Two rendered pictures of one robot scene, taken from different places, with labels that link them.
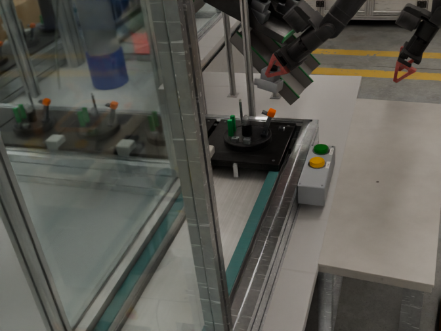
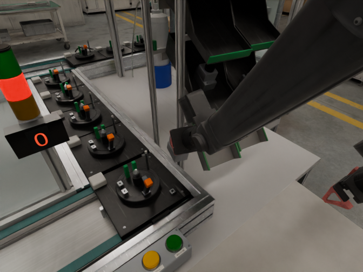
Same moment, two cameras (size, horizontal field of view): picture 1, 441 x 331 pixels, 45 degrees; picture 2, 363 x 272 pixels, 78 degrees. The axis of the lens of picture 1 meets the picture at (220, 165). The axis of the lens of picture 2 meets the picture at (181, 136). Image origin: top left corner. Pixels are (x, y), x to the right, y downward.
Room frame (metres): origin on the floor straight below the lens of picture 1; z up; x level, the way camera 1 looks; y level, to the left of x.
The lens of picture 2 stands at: (1.01, -0.45, 1.55)
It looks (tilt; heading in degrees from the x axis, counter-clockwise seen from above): 38 degrees down; 31
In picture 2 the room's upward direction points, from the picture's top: straight up
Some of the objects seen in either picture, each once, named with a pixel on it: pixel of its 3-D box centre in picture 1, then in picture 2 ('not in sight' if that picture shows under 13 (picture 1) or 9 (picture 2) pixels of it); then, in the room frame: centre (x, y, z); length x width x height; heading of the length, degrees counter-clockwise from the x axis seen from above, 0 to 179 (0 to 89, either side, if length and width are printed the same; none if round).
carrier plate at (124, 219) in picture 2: (247, 142); (139, 188); (1.34, -0.09, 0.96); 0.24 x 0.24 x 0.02; 69
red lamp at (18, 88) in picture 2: not in sight; (14, 86); (1.21, 0.09, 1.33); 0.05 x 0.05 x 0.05
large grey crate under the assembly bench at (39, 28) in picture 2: not in sight; (38, 27); (3.90, 4.89, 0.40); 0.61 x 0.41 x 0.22; 155
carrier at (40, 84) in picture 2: not in sight; (55, 75); (1.71, 0.84, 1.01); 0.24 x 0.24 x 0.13; 69
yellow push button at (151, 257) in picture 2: (317, 163); (151, 260); (1.19, -0.26, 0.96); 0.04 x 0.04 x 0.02
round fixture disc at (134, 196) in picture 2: (247, 136); (138, 184); (1.34, -0.09, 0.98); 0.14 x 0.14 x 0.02
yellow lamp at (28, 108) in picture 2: not in sight; (24, 106); (1.21, 0.09, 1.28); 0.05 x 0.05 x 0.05
